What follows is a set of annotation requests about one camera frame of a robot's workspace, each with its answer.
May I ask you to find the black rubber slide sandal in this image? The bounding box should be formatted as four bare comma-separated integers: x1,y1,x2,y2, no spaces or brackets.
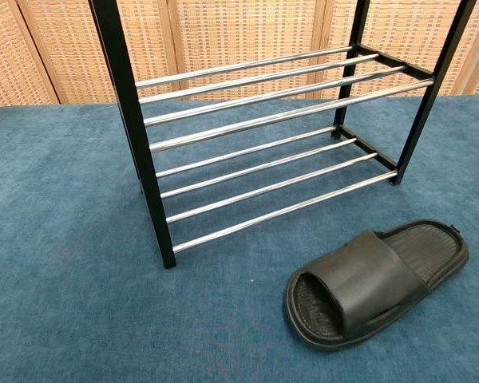
283,218,470,353

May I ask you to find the black metal shoe rack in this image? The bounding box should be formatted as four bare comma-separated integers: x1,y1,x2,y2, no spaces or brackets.
88,0,477,270

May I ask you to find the woven wicker folding screen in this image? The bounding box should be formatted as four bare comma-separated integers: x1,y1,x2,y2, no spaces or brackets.
0,0,479,109

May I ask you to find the blue carpet mat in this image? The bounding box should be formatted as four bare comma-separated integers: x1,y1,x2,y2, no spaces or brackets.
0,94,479,383

